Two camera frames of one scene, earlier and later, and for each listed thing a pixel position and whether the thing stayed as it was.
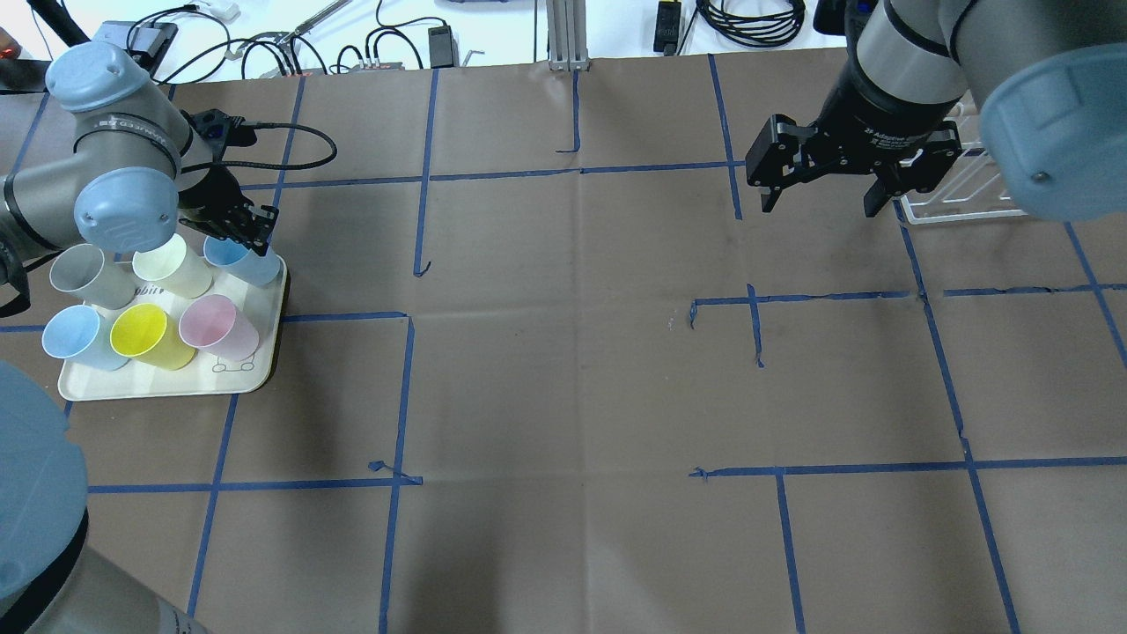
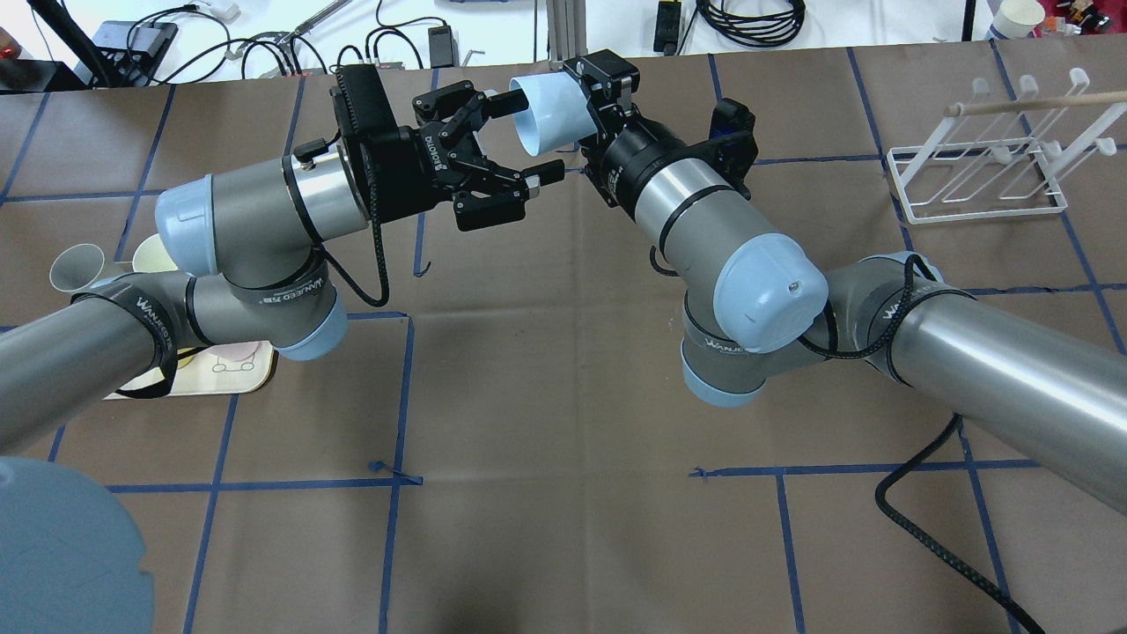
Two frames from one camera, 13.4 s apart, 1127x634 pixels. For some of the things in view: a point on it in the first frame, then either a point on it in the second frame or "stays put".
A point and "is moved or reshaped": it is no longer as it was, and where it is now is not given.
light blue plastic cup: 245,264 is moved or reshaped
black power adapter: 441,47 stays put
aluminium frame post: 567,35 stays put
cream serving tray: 206,375 stays put
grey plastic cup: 82,271 stays put
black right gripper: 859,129 to 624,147
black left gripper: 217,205 to 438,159
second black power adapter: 667,27 stays put
